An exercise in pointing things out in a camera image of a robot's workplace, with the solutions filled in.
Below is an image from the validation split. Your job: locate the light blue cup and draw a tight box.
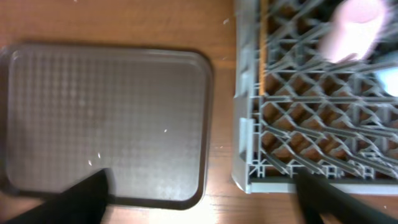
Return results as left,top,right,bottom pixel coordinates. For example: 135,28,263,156
374,67,398,97

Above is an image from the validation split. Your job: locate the white pink cup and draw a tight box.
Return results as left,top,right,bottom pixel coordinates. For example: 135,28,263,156
318,0,389,63

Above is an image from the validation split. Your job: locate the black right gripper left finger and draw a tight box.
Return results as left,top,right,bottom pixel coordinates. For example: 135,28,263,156
7,168,112,224

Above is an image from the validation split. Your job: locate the wooden chopstick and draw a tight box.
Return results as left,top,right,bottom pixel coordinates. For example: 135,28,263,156
259,0,269,96

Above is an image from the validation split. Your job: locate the dark brown serving tray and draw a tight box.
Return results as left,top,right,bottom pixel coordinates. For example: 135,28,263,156
1,43,213,210

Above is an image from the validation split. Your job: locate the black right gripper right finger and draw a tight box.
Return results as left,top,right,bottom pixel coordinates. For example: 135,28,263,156
294,170,397,224

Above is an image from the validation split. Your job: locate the grey dishwasher rack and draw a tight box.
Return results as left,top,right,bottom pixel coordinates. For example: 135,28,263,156
232,0,397,195

